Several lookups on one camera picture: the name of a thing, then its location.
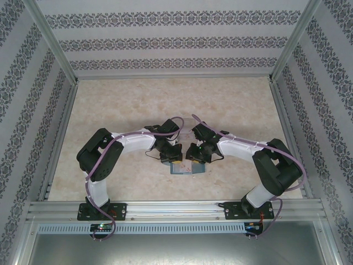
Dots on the teal card holder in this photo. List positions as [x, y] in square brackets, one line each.
[198, 168]

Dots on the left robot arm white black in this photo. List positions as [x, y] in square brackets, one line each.
[135, 142]

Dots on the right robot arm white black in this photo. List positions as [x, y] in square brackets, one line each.
[237, 147]

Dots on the grey metal panel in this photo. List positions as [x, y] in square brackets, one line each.
[176, 251]

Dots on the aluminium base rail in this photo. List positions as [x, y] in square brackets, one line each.
[176, 209]

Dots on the aluminium rear rail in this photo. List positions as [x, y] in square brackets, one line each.
[176, 76]

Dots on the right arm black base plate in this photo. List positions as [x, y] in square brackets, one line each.
[231, 211]

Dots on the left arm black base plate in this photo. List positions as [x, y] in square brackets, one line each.
[121, 211]

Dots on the aluminium side rail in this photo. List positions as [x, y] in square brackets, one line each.
[282, 110]
[67, 110]

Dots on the aluminium frame post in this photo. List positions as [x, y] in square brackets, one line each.
[295, 38]
[49, 38]

